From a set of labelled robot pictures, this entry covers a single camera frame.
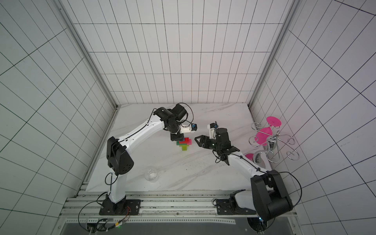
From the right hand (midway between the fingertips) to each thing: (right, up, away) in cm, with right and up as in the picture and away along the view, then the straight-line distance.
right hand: (199, 136), depth 86 cm
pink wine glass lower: (+29, +3, -18) cm, 34 cm away
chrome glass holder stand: (+34, 0, -19) cm, 39 cm away
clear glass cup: (-28, -22, -3) cm, 36 cm away
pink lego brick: (-5, -4, +1) cm, 7 cm away
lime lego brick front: (-9, -8, +6) cm, 14 cm away
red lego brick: (-8, -3, 0) cm, 8 cm away
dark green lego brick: (-13, -5, +1) cm, 14 cm away
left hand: (-13, 0, -3) cm, 13 cm away
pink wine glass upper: (+38, +10, -12) cm, 41 cm away
